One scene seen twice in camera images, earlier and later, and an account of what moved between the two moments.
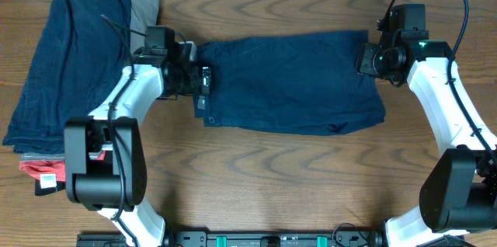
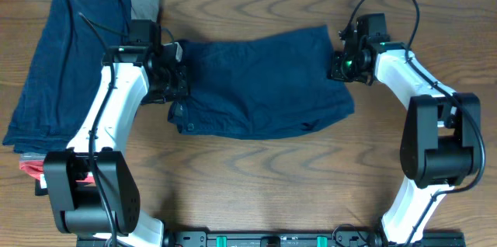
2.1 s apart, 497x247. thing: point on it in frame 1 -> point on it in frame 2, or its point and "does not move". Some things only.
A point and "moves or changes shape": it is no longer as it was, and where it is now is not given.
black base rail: [272, 238] does not move
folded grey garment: [144, 12] does not move
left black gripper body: [204, 81] -> [181, 81]
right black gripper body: [366, 58] -> [344, 67]
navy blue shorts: [301, 83] moves or changes shape
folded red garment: [35, 169] does not move
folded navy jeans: [85, 46] does not move
